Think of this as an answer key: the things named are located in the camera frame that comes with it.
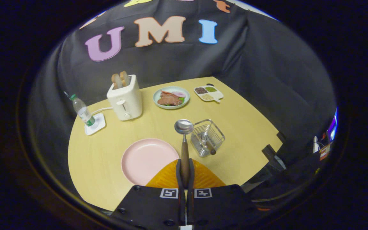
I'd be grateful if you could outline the white divided condiment dish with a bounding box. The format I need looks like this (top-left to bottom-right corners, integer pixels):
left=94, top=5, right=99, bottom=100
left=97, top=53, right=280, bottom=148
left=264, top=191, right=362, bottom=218
left=194, top=84, right=224, bottom=103

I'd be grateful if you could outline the metal wire cutlery basket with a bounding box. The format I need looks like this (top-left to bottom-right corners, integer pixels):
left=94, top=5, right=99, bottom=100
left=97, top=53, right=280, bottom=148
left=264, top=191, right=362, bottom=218
left=190, top=119, right=226, bottom=158

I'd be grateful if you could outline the pink round plate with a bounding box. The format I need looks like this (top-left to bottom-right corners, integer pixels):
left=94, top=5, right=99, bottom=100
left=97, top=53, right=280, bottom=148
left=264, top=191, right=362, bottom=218
left=121, top=138, right=180, bottom=186

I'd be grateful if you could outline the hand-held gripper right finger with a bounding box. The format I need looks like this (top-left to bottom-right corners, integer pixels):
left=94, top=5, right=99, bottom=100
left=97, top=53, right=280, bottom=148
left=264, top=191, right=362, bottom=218
left=187, top=159, right=262, bottom=230

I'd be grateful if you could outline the pale green oval plate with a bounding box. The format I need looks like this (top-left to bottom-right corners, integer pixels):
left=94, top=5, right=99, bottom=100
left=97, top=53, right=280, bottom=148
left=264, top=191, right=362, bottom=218
left=153, top=86, right=191, bottom=110

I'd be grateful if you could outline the black backdrop cloth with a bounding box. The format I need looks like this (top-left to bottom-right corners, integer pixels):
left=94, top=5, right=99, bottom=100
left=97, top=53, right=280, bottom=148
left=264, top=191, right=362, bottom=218
left=27, top=0, right=338, bottom=195

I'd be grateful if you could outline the wooden handled metal spoon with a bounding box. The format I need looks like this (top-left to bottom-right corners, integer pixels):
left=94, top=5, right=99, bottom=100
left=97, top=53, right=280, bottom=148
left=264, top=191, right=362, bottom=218
left=174, top=119, right=194, bottom=189

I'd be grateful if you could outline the white toaster cable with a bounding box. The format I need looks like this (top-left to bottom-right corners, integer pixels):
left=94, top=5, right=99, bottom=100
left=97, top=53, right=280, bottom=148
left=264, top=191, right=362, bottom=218
left=91, top=107, right=113, bottom=115

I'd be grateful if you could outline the toast slice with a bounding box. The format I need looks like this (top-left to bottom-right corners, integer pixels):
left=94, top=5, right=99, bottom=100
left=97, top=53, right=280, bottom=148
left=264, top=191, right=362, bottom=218
left=119, top=71, right=130, bottom=87
left=111, top=73, right=123, bottom=90

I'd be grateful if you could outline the lit monitor screen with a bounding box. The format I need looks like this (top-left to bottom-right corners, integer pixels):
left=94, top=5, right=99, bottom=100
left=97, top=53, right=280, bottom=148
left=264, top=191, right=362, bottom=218
left=326, top=109, right=338, bottom=142

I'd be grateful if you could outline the clear plastic water bottle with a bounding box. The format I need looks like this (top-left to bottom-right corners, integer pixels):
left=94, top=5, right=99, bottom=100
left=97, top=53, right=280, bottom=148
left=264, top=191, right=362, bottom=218
left=69, top=94, right=96, bottom=127

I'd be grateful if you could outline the cream white toaster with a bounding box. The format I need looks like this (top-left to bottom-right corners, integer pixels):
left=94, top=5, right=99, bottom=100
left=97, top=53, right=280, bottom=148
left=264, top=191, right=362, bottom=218
left=107, top=74, right=143, bottom=121

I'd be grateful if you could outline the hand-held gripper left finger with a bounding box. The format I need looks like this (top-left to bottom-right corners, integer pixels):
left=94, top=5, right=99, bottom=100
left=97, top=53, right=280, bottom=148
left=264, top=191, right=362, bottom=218
left=111, top=159, right=186, bottom=230

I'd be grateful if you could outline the wooden handled metal fork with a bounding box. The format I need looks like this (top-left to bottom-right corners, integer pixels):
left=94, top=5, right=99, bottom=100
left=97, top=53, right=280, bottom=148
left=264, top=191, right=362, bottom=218
left=194, top=125, right=217, bottom=156

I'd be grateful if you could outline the white square coaster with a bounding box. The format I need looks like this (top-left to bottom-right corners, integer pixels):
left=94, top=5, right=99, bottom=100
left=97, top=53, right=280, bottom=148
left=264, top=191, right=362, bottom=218
left=85, top=113, right=106, bottom=136

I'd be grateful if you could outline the meat and vegetable food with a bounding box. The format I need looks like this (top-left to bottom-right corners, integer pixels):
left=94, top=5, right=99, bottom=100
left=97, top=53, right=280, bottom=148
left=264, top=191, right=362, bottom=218
left=157, top=90, right=186, bottom=106

